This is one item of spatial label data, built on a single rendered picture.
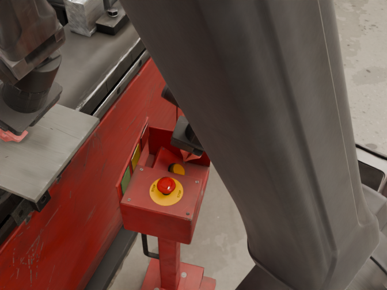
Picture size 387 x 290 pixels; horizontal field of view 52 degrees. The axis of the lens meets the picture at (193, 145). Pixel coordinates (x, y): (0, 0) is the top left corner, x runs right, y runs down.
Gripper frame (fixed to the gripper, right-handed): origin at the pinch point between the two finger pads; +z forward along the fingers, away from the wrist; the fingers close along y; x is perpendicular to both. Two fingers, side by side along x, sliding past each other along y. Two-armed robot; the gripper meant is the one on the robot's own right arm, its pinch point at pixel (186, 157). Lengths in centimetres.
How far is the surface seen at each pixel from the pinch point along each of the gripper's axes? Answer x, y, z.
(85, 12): -24.8, 35.7, -7.1
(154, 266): 1, -8, 67
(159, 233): 15.2, -0.8, 10.0
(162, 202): 12.8, 1.7, 0.5
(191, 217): 14.8, -4.8, -1.2
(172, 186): 10.3, 1.0, -2.5
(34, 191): 28.7, 21.5, -16.8
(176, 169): 0.3, 0.7, 5.5
